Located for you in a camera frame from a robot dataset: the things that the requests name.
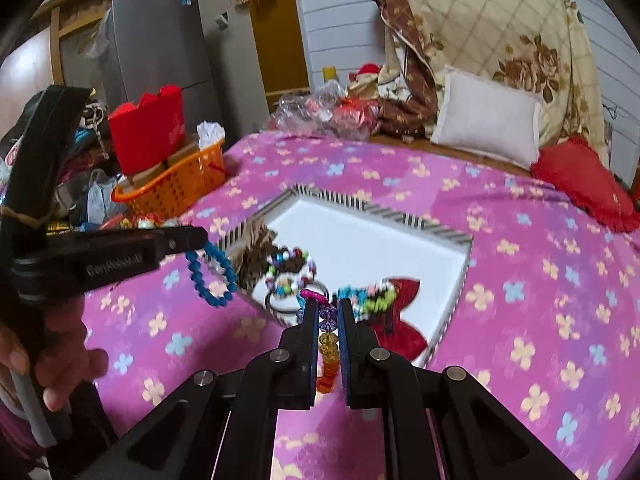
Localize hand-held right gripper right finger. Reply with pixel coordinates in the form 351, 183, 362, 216
337, 298, 581, 480

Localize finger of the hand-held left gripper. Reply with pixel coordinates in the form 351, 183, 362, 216
45, 226, 209, 292

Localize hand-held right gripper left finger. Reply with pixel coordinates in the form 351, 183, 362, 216
95, 299, 321, 480

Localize orange yellow bead keychain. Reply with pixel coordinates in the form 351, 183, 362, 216
298, 287, 341, 395

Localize black hair tie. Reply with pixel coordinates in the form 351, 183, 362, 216
264, 282, 331, 323

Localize multicoloured bead bracelet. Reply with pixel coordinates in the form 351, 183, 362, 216
266, 247, 318, 288

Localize blue bead bracelet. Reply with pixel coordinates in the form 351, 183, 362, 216
185, 242, 239, 308

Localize striped cardboard box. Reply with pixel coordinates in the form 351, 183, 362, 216
202, 185, 475, 366

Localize person's left hand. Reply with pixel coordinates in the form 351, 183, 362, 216
0, 296, 109, 413

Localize pile of clothes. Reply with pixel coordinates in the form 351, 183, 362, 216
50, 100, 121, 221

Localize red bow hair clip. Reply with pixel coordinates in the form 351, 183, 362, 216
367, 276, 430, 361

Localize white plastic bag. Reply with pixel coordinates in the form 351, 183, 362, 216
85, 170, 121, 221

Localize brown scrunchie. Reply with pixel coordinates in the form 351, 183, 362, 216
272, 247, 311, 281

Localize brown cardboard box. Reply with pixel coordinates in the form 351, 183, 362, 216
127, 162, 168, 186
167, 142, 201, 166

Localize orange plastic basket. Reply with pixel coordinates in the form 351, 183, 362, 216
111, 139, 227, 218

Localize red paper bag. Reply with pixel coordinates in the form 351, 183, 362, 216
108, 86, 186, 176

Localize beige tulle scrunchie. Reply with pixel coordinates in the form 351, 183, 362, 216
235, 225, 278, 291

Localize white tissue paper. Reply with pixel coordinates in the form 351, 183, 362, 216
196, 121, 227, 151

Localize pink floral bedsheet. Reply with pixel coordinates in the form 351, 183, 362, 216
80, 132, 640, 480

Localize grey refrigerator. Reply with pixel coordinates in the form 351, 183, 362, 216
97, 0, 271, 146

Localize clear plastic bags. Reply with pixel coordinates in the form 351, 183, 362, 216
270, 80, 381, 141

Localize brown floral blanket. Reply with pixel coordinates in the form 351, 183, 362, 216
352, 0, 446, 138

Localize wooden door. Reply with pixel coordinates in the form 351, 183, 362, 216
250, 0, 311, 106

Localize white pillow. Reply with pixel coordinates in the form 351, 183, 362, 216
430, 66, 543, 170

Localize red plush toy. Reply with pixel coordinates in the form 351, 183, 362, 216
347, 63, 381, 98

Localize red frilled cushion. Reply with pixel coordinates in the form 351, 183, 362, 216
531, 137, 636, 233

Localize cream floral quilt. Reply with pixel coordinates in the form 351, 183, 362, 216
387, 0, 608, 161

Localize green white bead bracelet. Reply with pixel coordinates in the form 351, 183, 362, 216
337, 281, 397, 318

